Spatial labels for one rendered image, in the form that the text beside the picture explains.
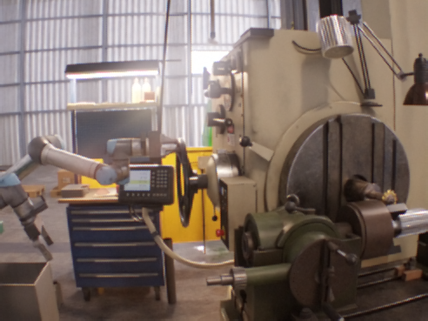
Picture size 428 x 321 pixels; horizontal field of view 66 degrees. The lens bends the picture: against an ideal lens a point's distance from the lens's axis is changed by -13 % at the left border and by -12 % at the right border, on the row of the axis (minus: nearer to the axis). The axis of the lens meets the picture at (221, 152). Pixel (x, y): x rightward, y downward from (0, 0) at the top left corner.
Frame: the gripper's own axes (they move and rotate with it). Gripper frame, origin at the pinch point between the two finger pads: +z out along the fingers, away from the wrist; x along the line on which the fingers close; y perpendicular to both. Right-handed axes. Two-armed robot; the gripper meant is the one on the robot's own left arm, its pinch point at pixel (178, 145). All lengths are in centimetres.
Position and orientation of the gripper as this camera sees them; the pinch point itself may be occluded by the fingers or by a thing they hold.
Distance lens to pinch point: 163.5
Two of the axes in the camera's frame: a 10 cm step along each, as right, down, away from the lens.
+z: 9.8, -0.4, 2.0
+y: -1.6, 4.5, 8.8
